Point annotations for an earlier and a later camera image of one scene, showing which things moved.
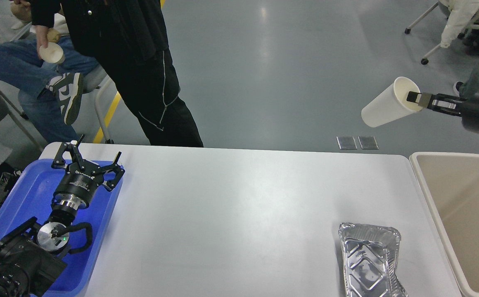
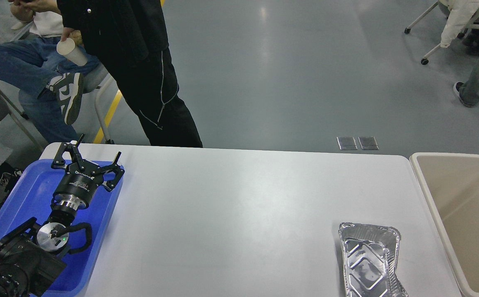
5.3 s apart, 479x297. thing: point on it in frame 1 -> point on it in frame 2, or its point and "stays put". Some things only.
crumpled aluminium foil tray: (370, 255) stays put
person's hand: (41, 37) -> (66, 32)
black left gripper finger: (59, 161) stays put
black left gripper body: (79, 185) stays put
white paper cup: (54, 53) -> (67, 48)
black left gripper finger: (118, 170) stays put
